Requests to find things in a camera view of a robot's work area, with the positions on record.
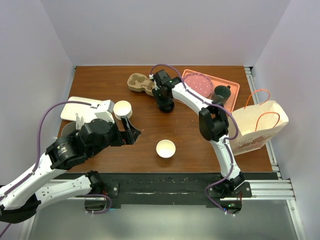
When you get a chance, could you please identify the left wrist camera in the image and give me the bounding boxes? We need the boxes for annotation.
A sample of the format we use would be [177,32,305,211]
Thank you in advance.
[94,99,115,123]

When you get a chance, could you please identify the black cup lid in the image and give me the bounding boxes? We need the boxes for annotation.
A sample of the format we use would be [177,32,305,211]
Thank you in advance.
[158,102,175,113]

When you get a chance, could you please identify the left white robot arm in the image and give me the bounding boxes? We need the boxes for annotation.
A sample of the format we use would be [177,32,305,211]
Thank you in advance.
[0,117,141,224]

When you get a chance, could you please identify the pink dotted plate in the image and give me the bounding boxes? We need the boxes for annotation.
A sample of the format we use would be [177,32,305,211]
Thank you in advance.
[183,73,214,98]

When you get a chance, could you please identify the pink plastic tray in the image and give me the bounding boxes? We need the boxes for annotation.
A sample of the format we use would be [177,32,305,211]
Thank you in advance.
[182,69,240,112]

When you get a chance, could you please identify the grey holder cup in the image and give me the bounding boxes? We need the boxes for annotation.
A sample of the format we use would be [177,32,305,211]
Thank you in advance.
[61,121,79,137]

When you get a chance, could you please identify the aluminium frame rails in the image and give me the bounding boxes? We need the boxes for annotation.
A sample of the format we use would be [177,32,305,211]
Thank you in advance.
[20,66,306,240]

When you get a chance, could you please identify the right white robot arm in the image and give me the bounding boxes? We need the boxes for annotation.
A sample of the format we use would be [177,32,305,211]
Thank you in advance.
[150,74,245,197]

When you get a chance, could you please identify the white rectangular plate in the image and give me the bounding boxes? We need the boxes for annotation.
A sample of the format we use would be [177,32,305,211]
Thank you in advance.
[60,96,102,123]

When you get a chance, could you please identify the stack of paper cups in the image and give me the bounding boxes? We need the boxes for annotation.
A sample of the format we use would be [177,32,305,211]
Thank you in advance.
[113,100,133,120]

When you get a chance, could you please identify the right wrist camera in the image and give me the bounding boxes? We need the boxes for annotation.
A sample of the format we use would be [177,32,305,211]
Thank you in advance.
[153,69,171,86]

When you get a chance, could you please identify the brown paper cup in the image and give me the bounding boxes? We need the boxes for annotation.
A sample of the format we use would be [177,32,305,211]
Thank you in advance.
[156,139,176,159]

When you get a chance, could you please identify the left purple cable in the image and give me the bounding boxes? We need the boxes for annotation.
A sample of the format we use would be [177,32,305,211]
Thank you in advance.
[0,101,112,240]

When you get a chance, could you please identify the cardboard cup carrier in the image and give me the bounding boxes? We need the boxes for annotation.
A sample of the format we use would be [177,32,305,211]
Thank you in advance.
[127,73,155,96]

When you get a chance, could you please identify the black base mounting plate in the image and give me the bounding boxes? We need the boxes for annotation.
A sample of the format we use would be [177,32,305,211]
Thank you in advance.
[56,172,280,213]

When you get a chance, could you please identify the paper bag orange handles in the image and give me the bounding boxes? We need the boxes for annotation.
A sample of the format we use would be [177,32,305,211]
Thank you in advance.
[228,98,289,156]

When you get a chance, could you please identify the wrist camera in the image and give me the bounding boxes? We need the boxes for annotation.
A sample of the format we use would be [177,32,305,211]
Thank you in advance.
[94,99,115,123]
[153,69,171,86]

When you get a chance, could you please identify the dark green mug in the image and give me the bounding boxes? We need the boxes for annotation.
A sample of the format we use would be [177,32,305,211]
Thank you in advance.
[211,85,231,105]

